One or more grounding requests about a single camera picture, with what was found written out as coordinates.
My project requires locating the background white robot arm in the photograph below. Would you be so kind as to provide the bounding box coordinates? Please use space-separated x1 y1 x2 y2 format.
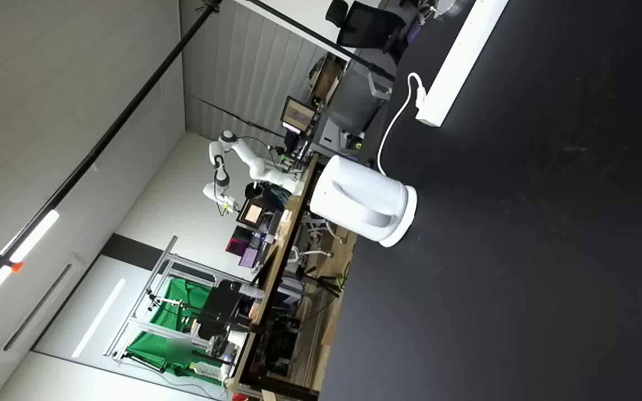
204 129 301 209

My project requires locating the white electric kettle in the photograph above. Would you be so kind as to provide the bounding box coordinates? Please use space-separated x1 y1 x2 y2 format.
311 156 420 247

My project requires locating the wooden background workbench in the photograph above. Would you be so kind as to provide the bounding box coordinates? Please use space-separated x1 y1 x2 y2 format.
225 156 318 401

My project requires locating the white kettle cord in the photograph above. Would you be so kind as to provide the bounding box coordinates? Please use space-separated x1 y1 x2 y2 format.
375 71 430 177

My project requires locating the white extension cord power strip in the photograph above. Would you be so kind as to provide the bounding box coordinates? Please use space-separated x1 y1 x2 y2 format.
417 0 508 128

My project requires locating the black camera tripod pole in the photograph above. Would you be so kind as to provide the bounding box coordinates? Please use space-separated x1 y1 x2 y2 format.
0 0 224 269

